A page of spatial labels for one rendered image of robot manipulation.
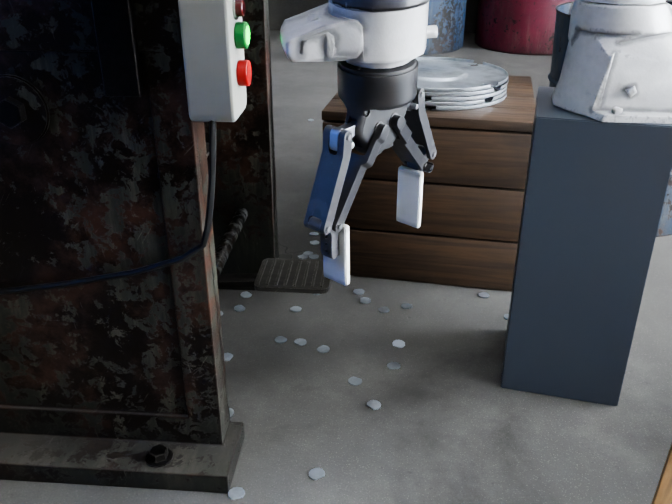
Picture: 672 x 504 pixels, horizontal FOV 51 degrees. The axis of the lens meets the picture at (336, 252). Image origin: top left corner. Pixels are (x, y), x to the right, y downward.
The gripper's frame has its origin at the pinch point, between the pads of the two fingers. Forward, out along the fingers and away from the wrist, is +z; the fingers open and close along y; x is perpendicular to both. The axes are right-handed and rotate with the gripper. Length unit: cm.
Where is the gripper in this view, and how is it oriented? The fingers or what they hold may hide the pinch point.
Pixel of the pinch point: (374, 241)
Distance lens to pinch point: 76.4
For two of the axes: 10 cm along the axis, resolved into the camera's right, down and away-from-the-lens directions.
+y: 6.1, -4.5, 6.5
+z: 0.2, 8.3, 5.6
